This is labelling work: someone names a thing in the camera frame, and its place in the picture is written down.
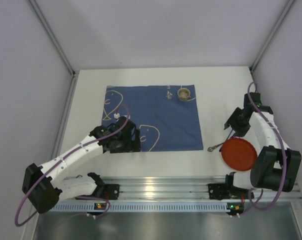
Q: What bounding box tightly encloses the orange plastic plate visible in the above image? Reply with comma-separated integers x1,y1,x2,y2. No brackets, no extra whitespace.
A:
221,137,258,172

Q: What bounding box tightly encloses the blue cloth placemat gold print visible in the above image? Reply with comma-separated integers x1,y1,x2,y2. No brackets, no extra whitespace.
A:
102,85,204,152

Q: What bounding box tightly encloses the speckled ceramic cup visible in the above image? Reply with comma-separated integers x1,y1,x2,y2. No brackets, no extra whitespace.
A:
177,87,191,102

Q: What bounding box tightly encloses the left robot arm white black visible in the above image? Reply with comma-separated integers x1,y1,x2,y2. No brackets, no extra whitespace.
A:
22,116,141,214

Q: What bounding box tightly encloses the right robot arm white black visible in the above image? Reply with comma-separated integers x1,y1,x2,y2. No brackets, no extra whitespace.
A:
221,92,302,193

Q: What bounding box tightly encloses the blue metal spoon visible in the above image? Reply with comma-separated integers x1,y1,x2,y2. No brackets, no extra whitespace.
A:
226,129,235,141

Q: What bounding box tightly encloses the iridescent purple fork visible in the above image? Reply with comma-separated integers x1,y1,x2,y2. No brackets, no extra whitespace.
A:
207,142,225,152

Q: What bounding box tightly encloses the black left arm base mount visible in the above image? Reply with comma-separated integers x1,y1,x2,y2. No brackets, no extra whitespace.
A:
76,172,120,200

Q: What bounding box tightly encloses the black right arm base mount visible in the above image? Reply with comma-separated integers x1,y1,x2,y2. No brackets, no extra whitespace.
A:
207,172,249,201

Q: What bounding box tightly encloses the aluminium front rail base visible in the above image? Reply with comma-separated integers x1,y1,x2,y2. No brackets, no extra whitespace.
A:
32,176,302,201

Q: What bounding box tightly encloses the slotted grey cable duct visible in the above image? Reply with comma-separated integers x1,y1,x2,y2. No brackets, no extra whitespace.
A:
50,200,244,214

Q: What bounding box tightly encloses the aluminium frame rail right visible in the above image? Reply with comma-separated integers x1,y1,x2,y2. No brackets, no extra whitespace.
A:
249,0,297,74

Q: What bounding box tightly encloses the aluminium frame rail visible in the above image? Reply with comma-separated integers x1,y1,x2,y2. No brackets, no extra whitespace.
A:
249,0,297,74
26,0,75,76

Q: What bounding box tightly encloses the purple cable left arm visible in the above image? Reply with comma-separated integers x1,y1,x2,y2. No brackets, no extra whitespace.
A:
14,104,131,227

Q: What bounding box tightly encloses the aluminium frame rail left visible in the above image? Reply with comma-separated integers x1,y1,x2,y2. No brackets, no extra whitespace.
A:
26,0,75,76

